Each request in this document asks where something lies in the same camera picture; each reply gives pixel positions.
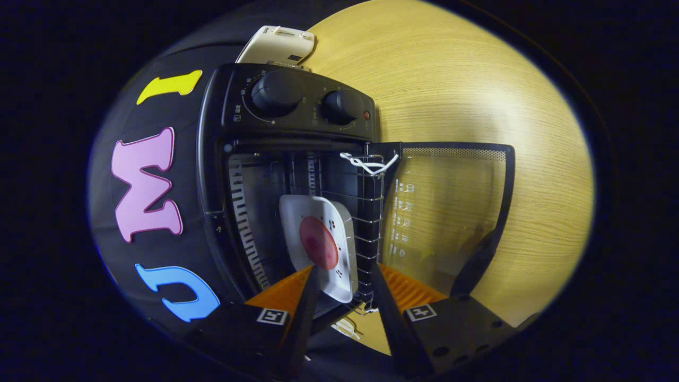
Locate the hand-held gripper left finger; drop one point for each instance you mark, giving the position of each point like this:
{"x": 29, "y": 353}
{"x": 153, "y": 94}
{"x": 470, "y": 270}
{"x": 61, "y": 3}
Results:
{"x": 299, "y": 329}

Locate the black toaster oven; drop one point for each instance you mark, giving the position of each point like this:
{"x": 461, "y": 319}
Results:
{"x": 297, "y": 95}

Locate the cream white toaster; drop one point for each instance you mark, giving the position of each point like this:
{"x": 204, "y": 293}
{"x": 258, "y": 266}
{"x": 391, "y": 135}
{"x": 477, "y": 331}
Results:
{"x": 276, "y": 48}

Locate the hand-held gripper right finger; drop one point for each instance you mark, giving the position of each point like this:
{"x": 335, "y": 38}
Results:
{"x": 392, "y": 329}

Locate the white square plate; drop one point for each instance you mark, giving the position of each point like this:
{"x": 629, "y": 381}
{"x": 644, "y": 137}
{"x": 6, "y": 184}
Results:
{"x": 344, "y": 278}

